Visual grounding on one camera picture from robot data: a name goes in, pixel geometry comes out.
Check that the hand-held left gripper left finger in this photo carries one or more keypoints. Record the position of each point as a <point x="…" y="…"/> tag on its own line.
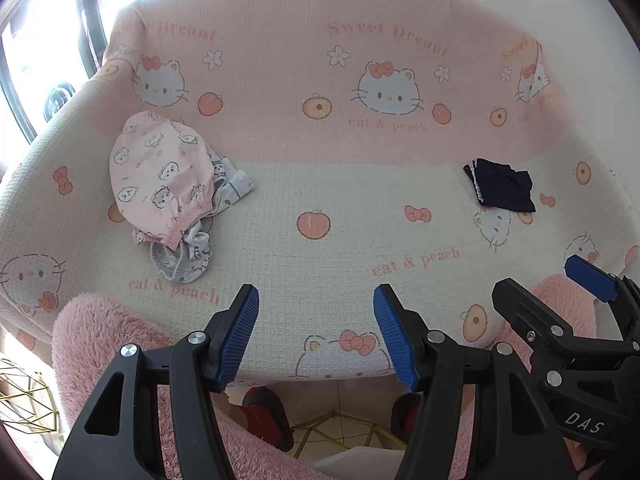
<point x="240" y="332"/>

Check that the pink printed pants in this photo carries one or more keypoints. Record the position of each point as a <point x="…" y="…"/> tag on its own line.
<point x="160" y="175"/>

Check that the folded navy clothes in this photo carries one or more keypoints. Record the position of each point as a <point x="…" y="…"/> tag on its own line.
<point x="502" y="185"/>

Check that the white printed pants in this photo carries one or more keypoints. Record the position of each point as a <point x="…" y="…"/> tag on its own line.
<point x="192" y="255"/>

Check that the pink fluffy cloth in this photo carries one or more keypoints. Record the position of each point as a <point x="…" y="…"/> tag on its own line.
<point x="100" y="340"/>

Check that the pink and white printed blanket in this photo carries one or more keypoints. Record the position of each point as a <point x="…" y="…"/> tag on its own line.
<point x="325" y="175"/>

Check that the window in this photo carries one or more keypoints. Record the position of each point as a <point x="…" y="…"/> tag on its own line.
<point x="30" y="60"/>

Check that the red sock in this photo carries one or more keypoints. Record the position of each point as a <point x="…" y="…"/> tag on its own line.
<point x="410" y="412"/>
<point x="255" y="410"/>

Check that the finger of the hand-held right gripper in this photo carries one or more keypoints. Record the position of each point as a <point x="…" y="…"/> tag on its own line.
<point x="590" y="274"/>
<point x="520" y="305"/>

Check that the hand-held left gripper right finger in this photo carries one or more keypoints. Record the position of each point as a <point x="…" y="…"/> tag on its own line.
<point x="395" y="335"/>

